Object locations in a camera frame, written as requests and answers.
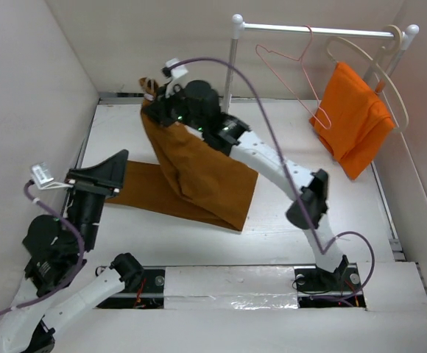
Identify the cream wooden hanger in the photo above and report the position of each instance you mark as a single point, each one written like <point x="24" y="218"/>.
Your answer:
<point x="382" y="64"/>

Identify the white clothes rack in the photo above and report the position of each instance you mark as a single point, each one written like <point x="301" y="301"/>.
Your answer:
<point x="240" y="26"/>

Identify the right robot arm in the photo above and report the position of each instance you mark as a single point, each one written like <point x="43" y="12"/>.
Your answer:
<point x="197" y="105"/>

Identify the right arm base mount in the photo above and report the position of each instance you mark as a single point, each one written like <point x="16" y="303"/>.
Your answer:
<point x="315" y="290"/>

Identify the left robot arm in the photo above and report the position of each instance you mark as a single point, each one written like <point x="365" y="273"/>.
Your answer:
<point x="57" y="242"/>

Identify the brown trousers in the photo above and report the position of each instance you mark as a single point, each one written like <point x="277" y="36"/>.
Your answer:
<point x="190" y="180"/>

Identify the orange garment on hanger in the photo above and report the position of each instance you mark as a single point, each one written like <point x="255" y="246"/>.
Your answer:
<point x="352" y="122"/>

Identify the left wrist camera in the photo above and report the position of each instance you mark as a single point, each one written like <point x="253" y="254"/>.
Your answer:
<point x="43" y="179"/>

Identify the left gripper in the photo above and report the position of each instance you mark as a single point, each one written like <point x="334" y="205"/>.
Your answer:
<point x="110" y="174"/>

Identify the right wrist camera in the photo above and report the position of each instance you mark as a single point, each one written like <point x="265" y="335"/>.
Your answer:
<point x="175" y="73"/>

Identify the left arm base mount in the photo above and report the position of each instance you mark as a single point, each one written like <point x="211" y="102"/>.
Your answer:
<point x="148" y="295"/>

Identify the silver tape strip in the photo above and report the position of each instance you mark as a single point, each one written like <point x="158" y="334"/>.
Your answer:
<point x="263" y="287"/>

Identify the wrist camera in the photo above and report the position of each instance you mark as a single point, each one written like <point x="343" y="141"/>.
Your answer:
<point x="175" y="73"/>
<point x="43" y="179"/>

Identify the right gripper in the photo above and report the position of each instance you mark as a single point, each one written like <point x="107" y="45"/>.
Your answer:
<point x="157" y="109"/>

